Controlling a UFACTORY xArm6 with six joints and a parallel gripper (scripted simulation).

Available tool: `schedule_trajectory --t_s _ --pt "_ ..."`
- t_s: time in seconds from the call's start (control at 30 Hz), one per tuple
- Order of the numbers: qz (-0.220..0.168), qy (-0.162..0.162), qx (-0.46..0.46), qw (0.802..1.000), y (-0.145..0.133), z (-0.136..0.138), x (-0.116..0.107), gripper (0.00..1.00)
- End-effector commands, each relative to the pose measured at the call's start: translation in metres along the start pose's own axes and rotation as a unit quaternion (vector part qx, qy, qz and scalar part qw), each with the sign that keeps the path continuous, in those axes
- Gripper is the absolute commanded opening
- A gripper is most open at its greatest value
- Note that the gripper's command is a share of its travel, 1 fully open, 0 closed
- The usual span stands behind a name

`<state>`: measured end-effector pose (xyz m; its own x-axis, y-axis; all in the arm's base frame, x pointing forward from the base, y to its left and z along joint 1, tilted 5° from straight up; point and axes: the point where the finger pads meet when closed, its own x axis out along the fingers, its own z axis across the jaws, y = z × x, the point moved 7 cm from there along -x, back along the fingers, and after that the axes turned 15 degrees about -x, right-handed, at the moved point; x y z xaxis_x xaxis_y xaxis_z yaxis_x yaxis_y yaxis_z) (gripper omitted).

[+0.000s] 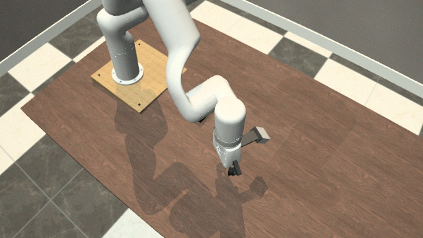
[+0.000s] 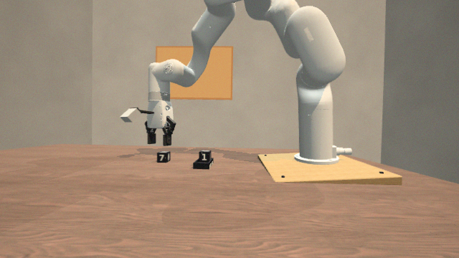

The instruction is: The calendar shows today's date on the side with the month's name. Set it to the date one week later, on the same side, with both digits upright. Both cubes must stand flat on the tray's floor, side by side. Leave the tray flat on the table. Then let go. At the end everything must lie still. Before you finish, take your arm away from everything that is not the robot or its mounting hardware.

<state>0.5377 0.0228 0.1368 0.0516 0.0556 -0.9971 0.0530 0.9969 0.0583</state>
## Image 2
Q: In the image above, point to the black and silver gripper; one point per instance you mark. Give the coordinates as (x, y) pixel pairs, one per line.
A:
(162, 118)

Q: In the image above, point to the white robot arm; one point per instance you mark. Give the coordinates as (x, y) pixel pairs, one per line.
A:
(307, 35)

